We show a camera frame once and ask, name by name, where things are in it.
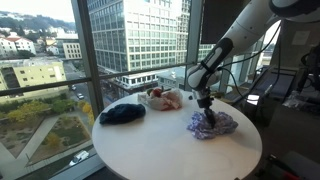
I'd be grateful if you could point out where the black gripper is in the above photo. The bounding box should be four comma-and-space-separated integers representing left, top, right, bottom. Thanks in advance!
194, 87, 217, 130

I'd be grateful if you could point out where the purple white checkered cloth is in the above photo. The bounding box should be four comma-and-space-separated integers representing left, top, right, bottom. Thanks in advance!
186, 110, 240, 141

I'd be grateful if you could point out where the white red patterned cloth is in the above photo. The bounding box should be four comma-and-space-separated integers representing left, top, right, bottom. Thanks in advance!
137, 87, 184, 112

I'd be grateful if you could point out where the dark blue cloth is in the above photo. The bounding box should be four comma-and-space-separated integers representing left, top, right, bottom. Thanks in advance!
98, 103, 147, 126

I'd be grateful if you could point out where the red round fruit toy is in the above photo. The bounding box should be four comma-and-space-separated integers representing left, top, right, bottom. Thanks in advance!
151, 88, 163, 99

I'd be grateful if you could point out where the clear plastic bag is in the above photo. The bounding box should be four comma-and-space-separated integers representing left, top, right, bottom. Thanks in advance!
282, 89, 320, 113

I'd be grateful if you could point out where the black hanging panel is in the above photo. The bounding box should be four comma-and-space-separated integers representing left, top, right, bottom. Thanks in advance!
201, 0, 249, 45

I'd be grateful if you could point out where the grey slanted window beam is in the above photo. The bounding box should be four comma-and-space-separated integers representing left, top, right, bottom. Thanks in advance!
71, 0, 105, 118

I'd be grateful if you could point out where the grey window railing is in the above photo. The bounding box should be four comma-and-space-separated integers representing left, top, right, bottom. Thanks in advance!
0, 62, 194, 98

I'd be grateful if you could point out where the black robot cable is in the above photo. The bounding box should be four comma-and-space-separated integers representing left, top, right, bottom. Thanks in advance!
215, 22, 283, 101

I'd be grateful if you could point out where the grey vertical window post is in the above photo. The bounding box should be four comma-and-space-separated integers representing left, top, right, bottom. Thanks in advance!
184, 0, 205, 92

